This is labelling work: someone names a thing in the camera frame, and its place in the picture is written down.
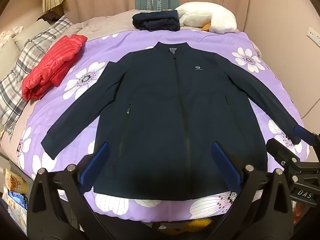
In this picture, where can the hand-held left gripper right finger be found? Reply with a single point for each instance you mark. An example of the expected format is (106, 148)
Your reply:
(226, 166)

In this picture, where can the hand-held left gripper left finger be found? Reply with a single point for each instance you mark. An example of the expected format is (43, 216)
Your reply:
(93, 166)

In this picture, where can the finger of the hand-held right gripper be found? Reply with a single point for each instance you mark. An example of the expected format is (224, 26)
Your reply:
(301, 132)
(280, 150)

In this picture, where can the navy zip jacket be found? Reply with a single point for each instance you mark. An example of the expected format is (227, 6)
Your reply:
(155, 105)

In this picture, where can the person's right hand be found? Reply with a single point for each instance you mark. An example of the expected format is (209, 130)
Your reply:
(299, 210)

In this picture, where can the yellow cloth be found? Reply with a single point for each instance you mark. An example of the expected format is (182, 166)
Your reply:
(200, 223)

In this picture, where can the orange snack packet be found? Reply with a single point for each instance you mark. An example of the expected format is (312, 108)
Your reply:
(15, 182)

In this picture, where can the blue snack packet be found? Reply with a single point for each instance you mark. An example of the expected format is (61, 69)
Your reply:
(18, 200)

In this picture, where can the red down jacket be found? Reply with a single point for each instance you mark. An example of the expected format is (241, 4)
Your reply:
(52, 65)

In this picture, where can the grey plaid pillow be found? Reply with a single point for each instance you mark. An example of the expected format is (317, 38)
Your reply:
(15, 90)

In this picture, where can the purple floral blanket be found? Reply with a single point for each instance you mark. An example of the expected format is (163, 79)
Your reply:
(105, 52)

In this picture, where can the beige pillow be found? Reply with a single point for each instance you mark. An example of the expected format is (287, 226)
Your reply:
(32, 31)
(7, 55)

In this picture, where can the white goose plush toy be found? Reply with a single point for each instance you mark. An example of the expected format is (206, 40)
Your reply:
(200, 12)

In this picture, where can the small plush toys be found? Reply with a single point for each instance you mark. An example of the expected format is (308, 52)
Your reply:
(8, 35)

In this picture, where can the folded dark navy garment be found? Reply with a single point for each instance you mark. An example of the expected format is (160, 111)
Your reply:
(157, 20)

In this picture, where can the white wall socket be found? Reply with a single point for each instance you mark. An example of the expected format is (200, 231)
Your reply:
(313, 35)

